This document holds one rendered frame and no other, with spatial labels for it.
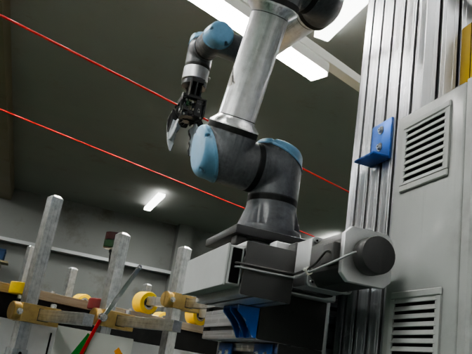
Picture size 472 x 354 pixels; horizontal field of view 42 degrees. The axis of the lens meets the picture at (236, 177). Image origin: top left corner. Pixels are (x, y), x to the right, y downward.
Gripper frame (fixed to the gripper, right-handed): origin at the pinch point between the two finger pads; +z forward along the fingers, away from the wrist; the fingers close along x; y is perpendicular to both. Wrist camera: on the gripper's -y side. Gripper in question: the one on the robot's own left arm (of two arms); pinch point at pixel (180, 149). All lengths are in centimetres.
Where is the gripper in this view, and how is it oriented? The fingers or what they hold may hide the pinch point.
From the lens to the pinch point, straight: 171.7
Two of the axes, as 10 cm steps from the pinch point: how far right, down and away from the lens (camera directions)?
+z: -1.5, 9.4, -3.1
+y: 3.3, -2.4, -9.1
